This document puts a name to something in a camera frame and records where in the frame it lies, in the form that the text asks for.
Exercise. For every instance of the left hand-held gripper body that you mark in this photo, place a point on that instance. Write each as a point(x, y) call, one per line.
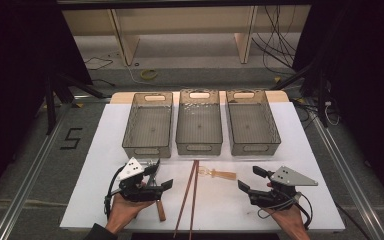
point(130, 170)

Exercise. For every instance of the black metal stand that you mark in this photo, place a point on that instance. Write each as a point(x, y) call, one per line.
point(321, 100)
point(50, 110)

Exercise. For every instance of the light wooden shelf unit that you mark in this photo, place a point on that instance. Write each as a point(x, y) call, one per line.
point(130, 43)

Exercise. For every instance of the person's right hand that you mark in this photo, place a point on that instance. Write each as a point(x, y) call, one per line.
point(288, 218)

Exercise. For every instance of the black curtain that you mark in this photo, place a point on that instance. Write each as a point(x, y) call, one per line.
point(370, 83)
point(10, 83)

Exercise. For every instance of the person's left hand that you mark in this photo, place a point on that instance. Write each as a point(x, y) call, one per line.
point(123, 210)

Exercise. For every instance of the aluminium floor rail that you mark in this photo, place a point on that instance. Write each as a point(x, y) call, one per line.
point(30, 173)
point(353, 176)

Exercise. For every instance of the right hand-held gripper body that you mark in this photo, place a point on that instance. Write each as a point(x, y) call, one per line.
point(286, 178)

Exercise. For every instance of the smoky transparent plastic bin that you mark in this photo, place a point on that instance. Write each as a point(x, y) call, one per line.
point(199, 121)
point(251, 121)
point(150, 123)

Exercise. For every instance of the white table cover sheet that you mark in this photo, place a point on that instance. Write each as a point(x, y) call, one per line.
point(223, 210)

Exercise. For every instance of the yellow tape roll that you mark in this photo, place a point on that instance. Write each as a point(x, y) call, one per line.
point(148, 74)

